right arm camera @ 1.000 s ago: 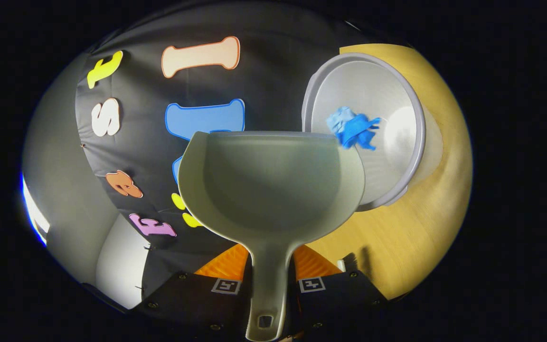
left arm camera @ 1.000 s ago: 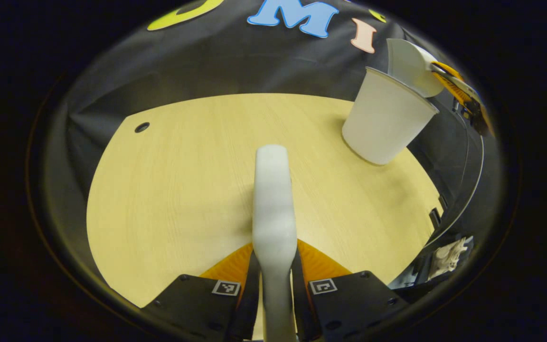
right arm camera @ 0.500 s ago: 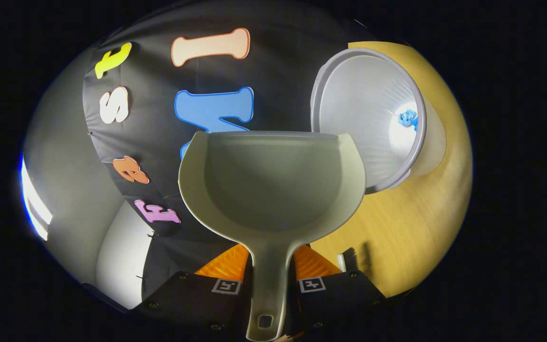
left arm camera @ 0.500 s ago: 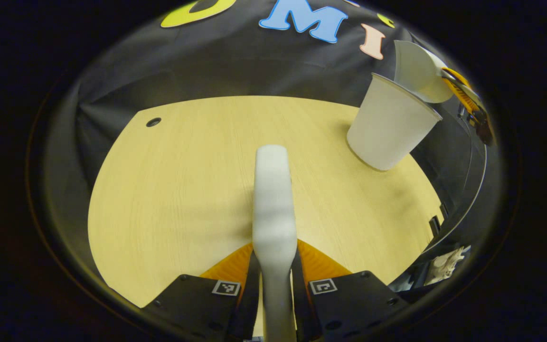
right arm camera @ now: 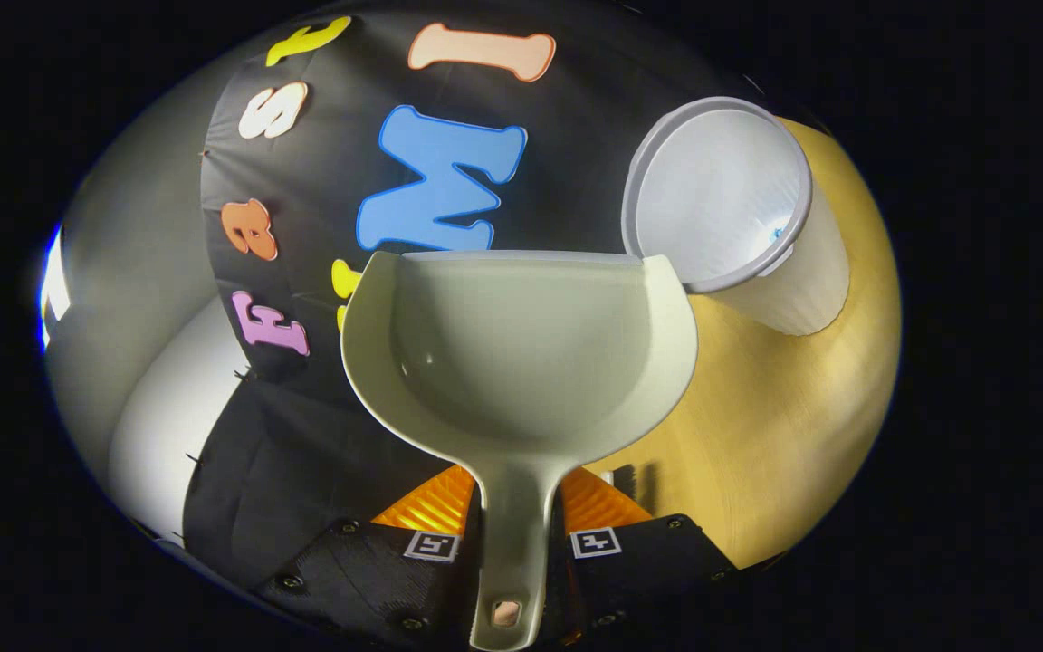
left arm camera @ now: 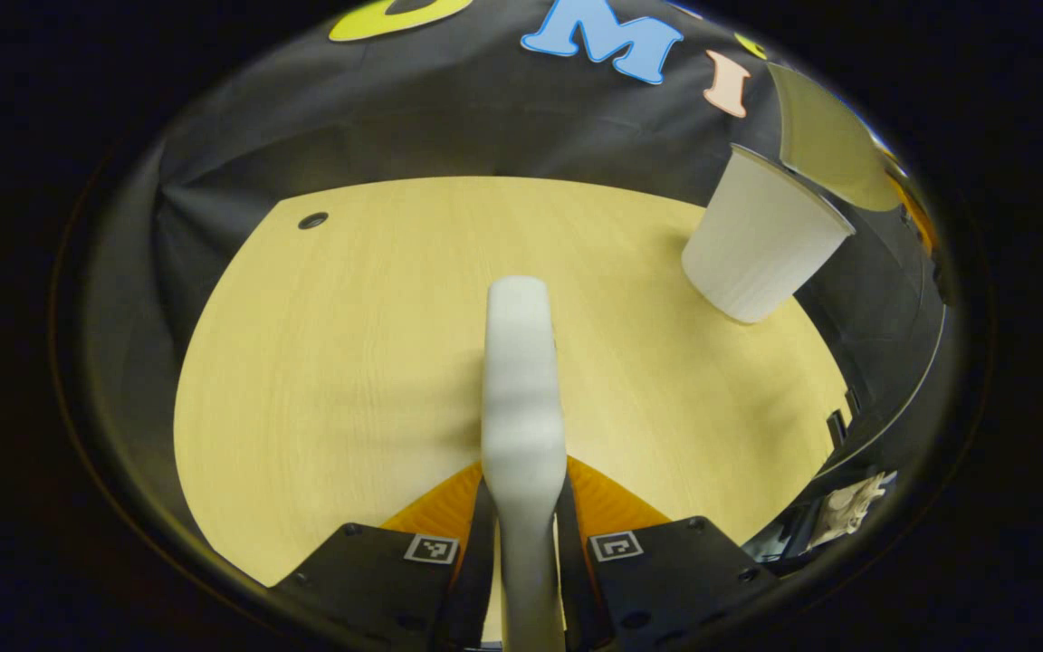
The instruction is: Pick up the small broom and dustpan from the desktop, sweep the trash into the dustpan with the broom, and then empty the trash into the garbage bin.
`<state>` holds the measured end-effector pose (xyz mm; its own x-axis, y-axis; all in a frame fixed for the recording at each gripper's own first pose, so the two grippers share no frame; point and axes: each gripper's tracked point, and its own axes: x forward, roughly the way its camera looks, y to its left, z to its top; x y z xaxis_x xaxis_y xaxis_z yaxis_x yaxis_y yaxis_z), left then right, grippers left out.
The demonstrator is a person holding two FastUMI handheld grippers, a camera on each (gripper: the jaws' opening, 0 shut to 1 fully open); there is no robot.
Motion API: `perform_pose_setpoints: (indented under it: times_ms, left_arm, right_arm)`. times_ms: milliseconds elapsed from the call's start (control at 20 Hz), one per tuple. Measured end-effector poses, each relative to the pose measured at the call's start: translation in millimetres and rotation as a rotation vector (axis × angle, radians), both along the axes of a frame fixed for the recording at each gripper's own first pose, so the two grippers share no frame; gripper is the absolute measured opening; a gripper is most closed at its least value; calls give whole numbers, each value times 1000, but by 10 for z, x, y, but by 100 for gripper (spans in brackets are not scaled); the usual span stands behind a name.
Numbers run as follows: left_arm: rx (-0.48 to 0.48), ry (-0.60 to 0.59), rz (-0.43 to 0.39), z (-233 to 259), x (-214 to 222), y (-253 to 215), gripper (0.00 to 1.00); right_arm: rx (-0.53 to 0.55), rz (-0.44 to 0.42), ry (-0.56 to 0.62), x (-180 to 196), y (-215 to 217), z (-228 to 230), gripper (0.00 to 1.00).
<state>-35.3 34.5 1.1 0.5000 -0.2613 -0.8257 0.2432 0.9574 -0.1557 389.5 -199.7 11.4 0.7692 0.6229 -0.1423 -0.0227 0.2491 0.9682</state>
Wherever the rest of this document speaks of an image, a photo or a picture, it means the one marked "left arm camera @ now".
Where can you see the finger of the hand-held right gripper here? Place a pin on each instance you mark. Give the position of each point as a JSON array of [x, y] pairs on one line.
[[918, 213]]

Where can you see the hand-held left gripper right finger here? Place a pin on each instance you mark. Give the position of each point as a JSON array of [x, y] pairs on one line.
[[675, 580]]

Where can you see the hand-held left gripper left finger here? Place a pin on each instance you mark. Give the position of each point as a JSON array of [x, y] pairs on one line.
[[377, 584]]

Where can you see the white garbage bin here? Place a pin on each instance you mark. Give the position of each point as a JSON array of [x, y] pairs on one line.
[[757, 244]]

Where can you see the small white broom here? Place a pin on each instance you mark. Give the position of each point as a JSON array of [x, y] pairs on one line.
[[521, 380]]

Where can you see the black backdrop cloth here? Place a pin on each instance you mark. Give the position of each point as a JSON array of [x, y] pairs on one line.
[[449, 109]]

